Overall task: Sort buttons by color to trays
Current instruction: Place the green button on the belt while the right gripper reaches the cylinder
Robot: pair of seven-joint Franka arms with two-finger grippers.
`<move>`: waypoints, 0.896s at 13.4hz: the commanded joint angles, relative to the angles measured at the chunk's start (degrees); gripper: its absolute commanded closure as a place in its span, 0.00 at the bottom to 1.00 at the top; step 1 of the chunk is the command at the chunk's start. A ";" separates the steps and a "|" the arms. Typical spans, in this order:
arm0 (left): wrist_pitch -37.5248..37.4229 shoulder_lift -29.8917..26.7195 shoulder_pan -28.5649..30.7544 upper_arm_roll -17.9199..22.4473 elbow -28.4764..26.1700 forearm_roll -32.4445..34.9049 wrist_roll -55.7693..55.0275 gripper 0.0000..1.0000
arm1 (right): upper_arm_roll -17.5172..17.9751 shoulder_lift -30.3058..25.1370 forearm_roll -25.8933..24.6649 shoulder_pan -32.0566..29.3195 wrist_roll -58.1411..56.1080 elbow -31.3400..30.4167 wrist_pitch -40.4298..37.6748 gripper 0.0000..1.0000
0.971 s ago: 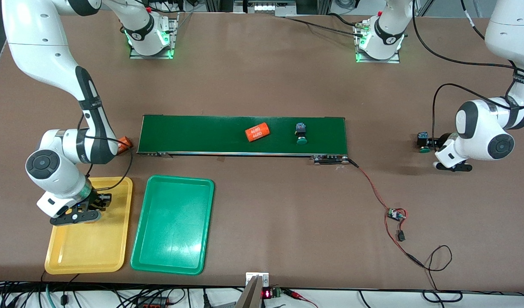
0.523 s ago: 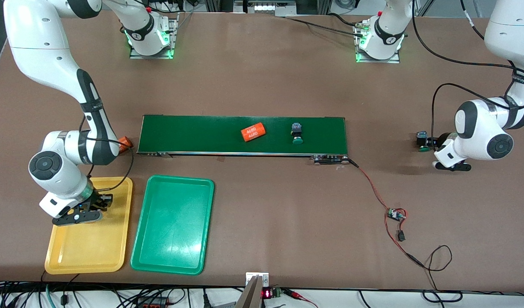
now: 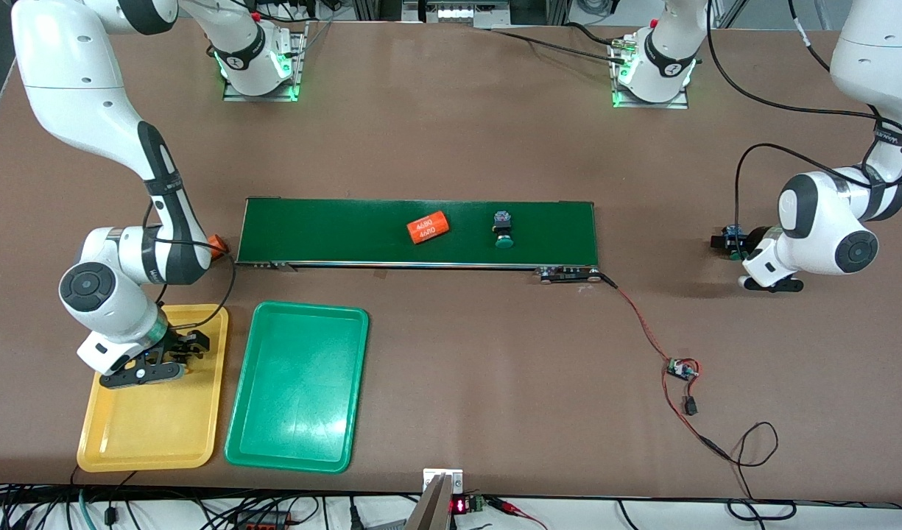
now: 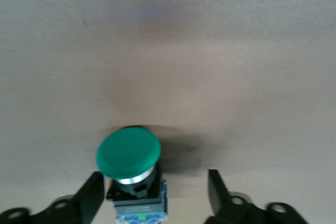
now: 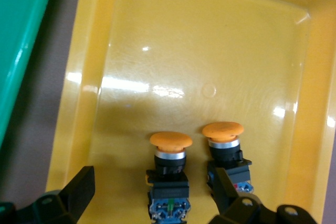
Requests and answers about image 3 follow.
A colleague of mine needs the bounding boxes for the green push button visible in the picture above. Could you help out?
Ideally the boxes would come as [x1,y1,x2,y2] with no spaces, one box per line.
[492,211,517,250]
[719,223,746,262]

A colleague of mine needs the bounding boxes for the yellow plastic tray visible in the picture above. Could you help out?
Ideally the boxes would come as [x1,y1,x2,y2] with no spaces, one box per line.
[77,304,229,473]

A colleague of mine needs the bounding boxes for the green plastic tray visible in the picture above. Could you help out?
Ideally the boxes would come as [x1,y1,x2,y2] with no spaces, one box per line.
[224,300,370,474]

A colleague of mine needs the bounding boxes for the green conveyor belt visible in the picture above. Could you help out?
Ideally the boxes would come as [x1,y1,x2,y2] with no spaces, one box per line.
[235,197,601,284]

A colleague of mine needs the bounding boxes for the black power strip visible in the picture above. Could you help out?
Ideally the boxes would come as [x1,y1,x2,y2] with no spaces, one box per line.
[233,512,293,530]

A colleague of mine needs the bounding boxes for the red clip lead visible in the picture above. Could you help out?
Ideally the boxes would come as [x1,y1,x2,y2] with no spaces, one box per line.
[487,498,547,530]

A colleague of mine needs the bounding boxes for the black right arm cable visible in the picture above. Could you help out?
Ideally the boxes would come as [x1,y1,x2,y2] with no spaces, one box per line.
[141,202,238,332]

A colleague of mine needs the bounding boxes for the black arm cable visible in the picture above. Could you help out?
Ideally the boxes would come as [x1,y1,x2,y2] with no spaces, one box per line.
[705,0,902,233]
[141,202,238,332]

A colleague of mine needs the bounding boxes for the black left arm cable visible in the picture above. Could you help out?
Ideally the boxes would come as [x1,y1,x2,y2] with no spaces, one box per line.
[705,0,902,233]

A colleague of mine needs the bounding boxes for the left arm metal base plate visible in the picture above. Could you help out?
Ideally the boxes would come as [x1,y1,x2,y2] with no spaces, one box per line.
[609,37,691,110]

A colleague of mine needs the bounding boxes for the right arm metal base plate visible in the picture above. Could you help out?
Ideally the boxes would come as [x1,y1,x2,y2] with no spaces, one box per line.
[222,22,308,102]

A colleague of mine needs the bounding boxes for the black cable on table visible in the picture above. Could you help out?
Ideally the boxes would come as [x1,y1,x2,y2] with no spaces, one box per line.
[490,21,628,66]

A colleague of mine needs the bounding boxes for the grey metal camera mount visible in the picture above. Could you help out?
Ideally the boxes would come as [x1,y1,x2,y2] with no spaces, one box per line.
[404,469,465,530]

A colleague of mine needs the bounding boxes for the aluminium frame with light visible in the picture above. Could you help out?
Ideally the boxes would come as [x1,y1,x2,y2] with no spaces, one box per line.
[351,0,573,30]

